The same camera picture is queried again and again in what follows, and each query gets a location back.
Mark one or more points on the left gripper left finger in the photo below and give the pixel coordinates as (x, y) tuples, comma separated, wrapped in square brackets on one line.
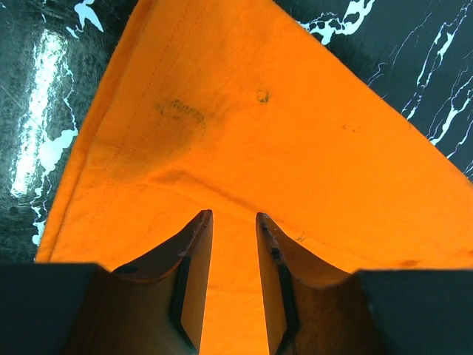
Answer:
[(153, 304)]

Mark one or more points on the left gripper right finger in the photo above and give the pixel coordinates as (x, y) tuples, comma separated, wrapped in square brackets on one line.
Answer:
[(311, 307)]

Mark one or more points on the orange t shirt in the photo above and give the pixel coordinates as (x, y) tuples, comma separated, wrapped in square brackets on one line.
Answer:
[(231, 106)]

